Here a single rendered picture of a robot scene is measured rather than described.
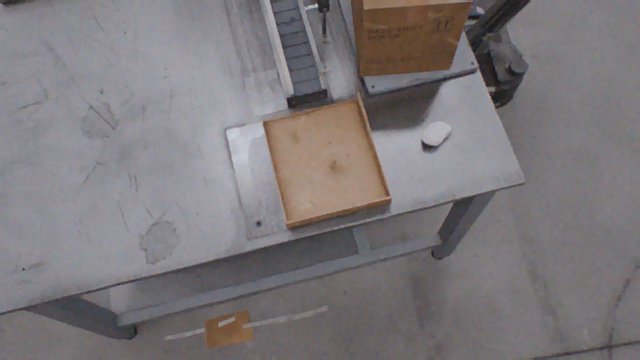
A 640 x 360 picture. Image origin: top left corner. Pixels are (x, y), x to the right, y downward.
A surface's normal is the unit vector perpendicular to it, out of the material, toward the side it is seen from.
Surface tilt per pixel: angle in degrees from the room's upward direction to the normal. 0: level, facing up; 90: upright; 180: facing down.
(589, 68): 0
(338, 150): 0
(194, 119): 0
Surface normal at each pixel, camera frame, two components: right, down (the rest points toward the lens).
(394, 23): 0.07, 0.92
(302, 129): -0.03, -0.38
